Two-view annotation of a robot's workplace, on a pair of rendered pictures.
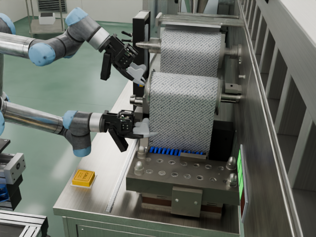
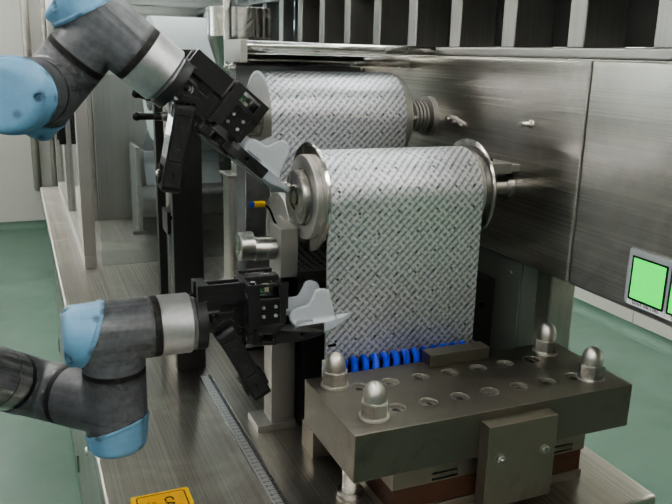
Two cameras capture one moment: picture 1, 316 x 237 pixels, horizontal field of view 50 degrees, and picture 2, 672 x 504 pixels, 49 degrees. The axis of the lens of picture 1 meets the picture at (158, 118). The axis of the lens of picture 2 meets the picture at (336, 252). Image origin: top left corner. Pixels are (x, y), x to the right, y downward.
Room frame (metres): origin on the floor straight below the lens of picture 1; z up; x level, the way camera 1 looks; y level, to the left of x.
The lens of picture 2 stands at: (0.28, 0.51, 1.44)
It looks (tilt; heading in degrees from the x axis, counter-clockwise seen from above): 15 degrees down; 329
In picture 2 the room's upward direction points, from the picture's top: 2 degrees clockwise
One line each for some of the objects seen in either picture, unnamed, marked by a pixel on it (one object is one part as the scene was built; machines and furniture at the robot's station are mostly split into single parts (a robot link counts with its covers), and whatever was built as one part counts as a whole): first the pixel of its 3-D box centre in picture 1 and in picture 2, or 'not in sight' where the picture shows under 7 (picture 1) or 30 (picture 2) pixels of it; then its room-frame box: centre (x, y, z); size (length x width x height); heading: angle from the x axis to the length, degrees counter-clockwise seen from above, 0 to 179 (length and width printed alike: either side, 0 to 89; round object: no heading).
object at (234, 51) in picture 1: (231, 51); (412, 116); (1.36, -0.29, 1.33); 0.07 x 0.07 x 0.07; 82
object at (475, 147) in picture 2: (219, 95); (466, 188); (1.12, -0.22, 1.25); 0.15 x 0.01 x 0.15; 172
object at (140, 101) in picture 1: (142, 127); (270, 328); (1.20, 0.06, 1.05); 0.06 x 0.05 x 0.31; 82
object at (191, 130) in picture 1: (179, 131); (403, 296); (1.08, -0.08, 1.11); 0.23 x 0.01 x 0.18; 82
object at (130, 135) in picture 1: (132, 133); (289, 330); (1.08, 0.09, 1.09); 0.09 x 0.05 x 0.02; 81
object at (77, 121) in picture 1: (79, 121); (111, 333); (1.14, 0.31, 1.11); 0.11 x 0.08 x 0.09; 82
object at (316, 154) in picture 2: (152, 88); (309, 196); (1.16, 0.03, 1.25); 0.15 x 0.01 x 0.15; 172
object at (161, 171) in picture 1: (185, 176); (467, 402); (0.96, -0.11, 1.00); 0.40 x 0.16 x 0.06; 82
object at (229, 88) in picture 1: (233, 88); (493, 164); (1.12, -0.27, 1.28); 0.06 x 0.05 x 0.02; 82
